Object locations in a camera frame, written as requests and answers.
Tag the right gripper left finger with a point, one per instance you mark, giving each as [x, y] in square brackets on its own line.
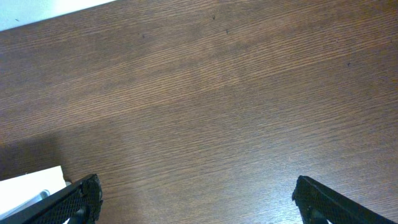
[79, 202]

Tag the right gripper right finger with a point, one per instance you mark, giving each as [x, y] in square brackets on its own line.
[319, 204]

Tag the steel fork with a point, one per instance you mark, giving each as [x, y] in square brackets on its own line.
[42, 195]

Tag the white plastic cutlery tray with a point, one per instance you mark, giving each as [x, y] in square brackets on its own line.
[17, 190]

